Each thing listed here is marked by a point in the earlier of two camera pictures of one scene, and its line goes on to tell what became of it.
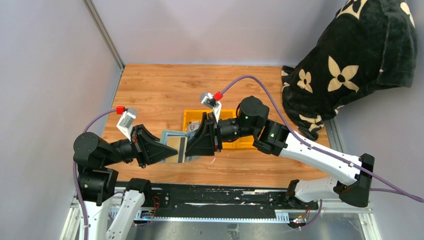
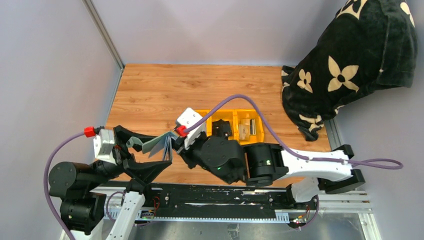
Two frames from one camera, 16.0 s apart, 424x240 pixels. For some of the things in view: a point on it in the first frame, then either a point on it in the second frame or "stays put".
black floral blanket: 367,43 stays put
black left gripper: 154,152 → 143,170
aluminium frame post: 90,6 stays put
